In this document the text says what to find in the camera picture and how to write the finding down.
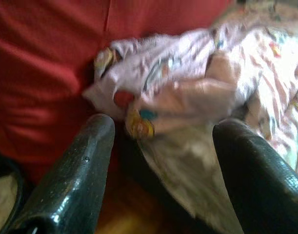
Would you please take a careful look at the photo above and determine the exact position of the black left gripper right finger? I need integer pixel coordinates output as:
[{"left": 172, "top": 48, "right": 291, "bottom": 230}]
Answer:
[{"left": 212, "top": 118, "right": 298, "bottom": 234}]

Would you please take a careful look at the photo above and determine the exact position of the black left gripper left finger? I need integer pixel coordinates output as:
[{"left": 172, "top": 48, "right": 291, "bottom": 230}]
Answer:
[{"left": 4, "top": 113, "right": 116, "bottom": 234}]

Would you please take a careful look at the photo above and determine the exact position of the pink cartoon print blanket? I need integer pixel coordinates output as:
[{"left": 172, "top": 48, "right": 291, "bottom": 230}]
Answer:
[{"left": 82, "top": 4, "right": 298, "bottom": 234}]

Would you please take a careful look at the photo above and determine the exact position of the black round waste bin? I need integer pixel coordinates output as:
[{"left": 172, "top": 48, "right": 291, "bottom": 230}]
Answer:
[{"left": 0, "top": 146, "right": 25, "bottom": 234}]

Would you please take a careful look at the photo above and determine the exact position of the red cushion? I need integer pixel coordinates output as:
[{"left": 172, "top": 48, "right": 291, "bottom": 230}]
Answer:
[{"left": 0, "top": 0, "right": 237, "bottom": 186}]

